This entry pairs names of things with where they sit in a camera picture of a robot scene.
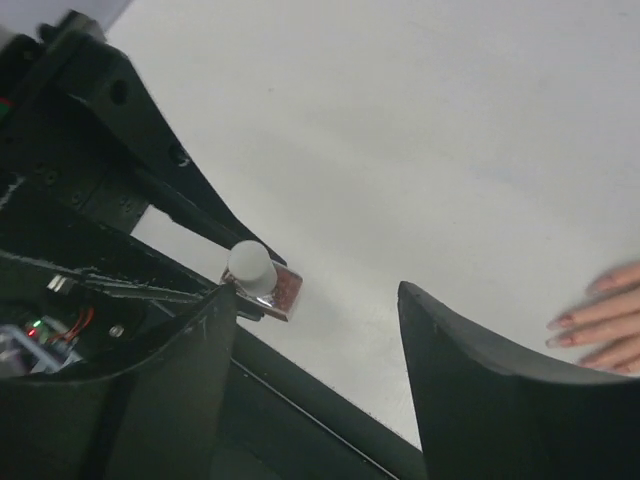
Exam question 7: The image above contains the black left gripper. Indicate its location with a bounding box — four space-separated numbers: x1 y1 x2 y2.
1 11 260 303

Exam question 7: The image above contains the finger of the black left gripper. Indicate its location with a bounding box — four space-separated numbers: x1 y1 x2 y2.
219 327 427 479

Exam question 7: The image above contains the mannequin hand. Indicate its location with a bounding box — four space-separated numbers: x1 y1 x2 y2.
546 262 639 376

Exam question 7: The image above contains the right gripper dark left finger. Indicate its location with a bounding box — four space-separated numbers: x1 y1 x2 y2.
1 286 237 479

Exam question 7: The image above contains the red nail polish bottle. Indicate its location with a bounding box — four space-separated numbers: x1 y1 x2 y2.
221 261 303 322

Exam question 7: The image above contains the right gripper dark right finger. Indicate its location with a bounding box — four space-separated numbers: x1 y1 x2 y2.
397 282 639 479

